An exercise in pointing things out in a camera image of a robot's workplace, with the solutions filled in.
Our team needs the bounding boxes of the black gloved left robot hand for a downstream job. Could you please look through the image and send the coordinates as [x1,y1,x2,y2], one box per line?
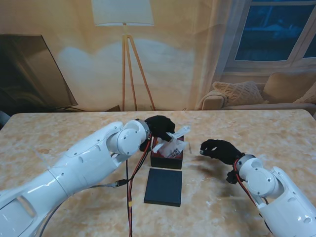
[144,115,176,143]

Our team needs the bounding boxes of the white plastic bag orange logo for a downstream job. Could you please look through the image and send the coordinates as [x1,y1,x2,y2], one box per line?
[152,125,192,158]

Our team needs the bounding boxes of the black gift box pink inside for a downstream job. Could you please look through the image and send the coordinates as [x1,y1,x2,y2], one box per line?
[150,134,185,170]

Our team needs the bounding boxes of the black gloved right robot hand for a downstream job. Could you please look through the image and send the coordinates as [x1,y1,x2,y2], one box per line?
[199,139,245,165]

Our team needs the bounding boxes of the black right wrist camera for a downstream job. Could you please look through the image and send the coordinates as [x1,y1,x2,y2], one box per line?
[226,170,240,185]

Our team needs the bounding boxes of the dark grey chair edge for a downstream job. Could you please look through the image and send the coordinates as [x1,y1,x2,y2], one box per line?
[0,110,10,129]

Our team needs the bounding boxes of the red black left arm cables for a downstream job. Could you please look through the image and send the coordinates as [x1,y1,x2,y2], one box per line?
[108,138,155,237]

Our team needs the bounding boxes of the red black right arm cables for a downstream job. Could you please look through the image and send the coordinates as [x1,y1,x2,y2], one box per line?
[233,159,274,234]

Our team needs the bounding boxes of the red black arm cables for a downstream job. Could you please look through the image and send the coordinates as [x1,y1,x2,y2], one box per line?
[233,159,274,234]
[108,138,155,237]

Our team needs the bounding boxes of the black gift box lid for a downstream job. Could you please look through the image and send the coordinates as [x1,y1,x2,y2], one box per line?
[144,168,183,207]

